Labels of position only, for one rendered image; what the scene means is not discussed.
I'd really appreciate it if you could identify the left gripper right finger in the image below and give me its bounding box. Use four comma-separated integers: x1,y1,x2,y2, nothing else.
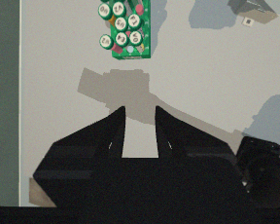
155,106,237,166

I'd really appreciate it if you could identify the test tube with green cap and pink liquid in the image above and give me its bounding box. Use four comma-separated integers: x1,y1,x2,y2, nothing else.
100,34,123,54

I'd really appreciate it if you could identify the green tube rack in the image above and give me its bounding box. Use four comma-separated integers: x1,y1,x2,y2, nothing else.
110,0,151,60

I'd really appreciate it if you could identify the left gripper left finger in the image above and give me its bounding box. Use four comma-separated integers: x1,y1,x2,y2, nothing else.
43,106,125,159

